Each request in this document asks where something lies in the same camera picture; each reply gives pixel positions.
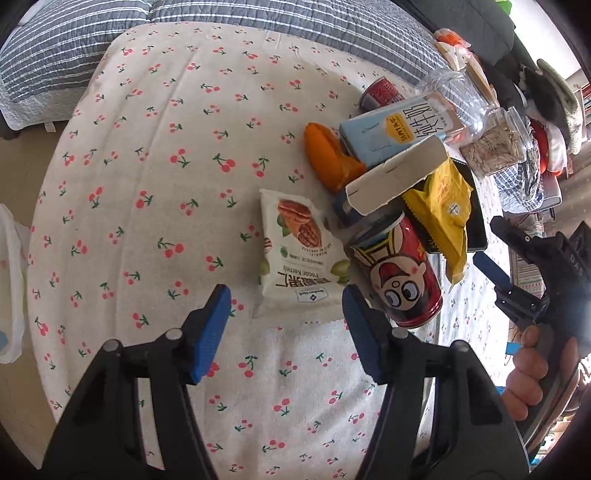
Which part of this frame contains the grey black cloth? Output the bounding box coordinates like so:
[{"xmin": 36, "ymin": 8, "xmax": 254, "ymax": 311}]
[{"xmin": 522, "ymin": 59, "xmax": 585, "ymax": 153}]

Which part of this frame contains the blue white carton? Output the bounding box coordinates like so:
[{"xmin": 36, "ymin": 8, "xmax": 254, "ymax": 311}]
[{"xmin": 332, "ymin": 138, "xmax": 451, "ymax": 232}]

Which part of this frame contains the grey striped quilt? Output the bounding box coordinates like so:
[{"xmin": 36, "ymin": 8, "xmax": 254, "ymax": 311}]
[{"xmin": 0, "ymin": 0, "xmax": 451, "ymax": 132}]

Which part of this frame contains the black tablet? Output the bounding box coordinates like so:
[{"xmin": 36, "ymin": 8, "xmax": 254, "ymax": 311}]
[{"xmin": 425, "ymin": 157, "xmax": 489, "ymax": 254}]

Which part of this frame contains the red cartoon drink can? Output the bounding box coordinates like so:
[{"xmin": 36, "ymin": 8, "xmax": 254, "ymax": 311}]
[{"xmin": 348, "ymin": 211, "xmax": 444, "ymax": 329}]

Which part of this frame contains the clear jar of seeds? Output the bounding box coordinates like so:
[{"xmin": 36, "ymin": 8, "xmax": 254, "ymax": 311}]
[{"xmin": 457, "ymin": 106, "xmax": 541, "ymax": 181}]

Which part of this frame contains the light blue milk carton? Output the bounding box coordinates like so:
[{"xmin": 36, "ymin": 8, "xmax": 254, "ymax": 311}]
[{"xmin": 338, "ymin": 92, "xmax": 465, "ymax": 169}]

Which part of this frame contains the red white cloth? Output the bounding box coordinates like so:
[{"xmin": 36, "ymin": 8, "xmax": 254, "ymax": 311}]
[{"xmin": 531, "ymin": 120, "xmax": 571, "ymax": 176}]

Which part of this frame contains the orange white snack packet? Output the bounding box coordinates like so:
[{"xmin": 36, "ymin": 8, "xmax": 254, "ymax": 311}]
[{"xmin": 433, "ymin": 28, "xmax": 472, "ymax": 49}]

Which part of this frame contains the blue floral cloth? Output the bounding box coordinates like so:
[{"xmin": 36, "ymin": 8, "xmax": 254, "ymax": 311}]
[{"xmin": 438, "ymin": 203, "xmax": 550, "ymax": 370}]

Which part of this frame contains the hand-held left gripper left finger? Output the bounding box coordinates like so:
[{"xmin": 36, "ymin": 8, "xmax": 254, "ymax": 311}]
[{"xmin": 41, "ymin": 284, "xmax": 232, "ymax": 480}]

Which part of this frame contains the cherry print tablecloth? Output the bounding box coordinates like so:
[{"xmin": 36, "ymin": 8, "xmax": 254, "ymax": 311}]
[{"xmin": 25, "ymin": 21, "xmax": 522, "ymax": 480}]

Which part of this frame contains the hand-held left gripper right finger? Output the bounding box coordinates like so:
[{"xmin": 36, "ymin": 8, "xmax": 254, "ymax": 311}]
[{"xmin": 342, "ymin": 285, "xmax": 532, "ymax": 480}]

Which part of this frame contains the white nut snack packet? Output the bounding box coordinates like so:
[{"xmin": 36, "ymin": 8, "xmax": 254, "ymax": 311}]
[{"xmin": 252, "ymin": 188, "xmax": 354, "ymax": 319}]

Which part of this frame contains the yellow snack packet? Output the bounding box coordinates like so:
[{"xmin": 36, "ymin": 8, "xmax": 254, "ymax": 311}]
[{"xmin": 402, "ymin": 157, "xmax": 475, "ymax": 284}]

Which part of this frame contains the blue plaid cloth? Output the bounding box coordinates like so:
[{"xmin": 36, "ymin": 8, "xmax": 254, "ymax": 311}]
[{"xmin": 496, "ymin": 161, "xmax": 561, "ymax": 213}]

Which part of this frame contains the beige snack packet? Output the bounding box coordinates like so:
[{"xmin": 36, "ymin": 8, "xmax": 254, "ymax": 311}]
[{"xmin": 443, "ymin": 46, "xmax": 490, "ymax": 93}]

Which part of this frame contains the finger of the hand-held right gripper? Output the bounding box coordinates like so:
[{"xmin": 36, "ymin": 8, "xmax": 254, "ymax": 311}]
[
  {"xmin": 489, "ymin": 216, "xmax": 568, "ymax": 280},
  {"xmin": 475, "ymin": 253, "xmax": 557, "ymax": 329}
]

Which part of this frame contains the clear plastic container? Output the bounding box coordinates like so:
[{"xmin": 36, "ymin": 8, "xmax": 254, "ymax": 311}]
[{"xmin": 413, "ymin": 68, "xmax": 497, "ymax": 121}]

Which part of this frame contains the person's right hand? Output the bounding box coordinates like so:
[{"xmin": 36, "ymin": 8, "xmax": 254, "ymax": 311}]
[{"xmin": 501, "ymin": 324, "xmax": 580, "ymax": 422}]

